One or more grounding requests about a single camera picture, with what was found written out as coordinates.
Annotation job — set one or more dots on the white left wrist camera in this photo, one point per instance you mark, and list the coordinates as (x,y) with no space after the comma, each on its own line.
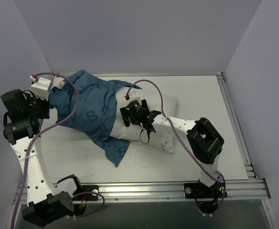
(41,88)

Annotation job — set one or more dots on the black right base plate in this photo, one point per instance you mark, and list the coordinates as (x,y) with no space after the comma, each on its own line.
(201,191)

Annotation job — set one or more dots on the aluminium right side rail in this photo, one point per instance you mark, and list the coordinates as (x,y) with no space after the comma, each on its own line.
(236,127)

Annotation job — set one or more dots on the blue cartoon print pillowcase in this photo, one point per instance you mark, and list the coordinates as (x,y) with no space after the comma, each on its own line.
(95,103)

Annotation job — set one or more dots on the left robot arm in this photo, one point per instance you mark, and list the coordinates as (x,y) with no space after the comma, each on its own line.
(46,203)

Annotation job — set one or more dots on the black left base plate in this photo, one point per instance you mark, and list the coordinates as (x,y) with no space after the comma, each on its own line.
(88,197)

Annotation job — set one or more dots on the aluminium rail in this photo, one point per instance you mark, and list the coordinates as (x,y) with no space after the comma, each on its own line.
(236,127)
(174,191)
(172,75)

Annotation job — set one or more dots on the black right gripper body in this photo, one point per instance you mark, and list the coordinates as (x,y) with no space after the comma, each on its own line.
(126,117)

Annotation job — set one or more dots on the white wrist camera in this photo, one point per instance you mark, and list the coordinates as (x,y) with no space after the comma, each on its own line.
(133,95)
(41,88)

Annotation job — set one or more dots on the aluminium front rail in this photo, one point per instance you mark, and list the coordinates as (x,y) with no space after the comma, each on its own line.
(174,191)

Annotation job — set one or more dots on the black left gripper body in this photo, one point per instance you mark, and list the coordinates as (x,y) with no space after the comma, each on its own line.
(45,107)

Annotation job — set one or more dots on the aluminium back rail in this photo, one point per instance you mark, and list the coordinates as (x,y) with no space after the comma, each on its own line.
(172,75)

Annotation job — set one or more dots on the white pillow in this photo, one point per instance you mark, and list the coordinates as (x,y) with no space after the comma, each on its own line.
(159,140)

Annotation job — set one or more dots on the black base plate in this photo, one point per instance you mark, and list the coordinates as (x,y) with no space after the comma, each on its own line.
(88,197)
(201,191)

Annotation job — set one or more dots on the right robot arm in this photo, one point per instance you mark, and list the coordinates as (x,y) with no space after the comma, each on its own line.
(198,137)

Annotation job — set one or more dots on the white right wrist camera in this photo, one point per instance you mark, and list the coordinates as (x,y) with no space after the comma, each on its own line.
(133,95)

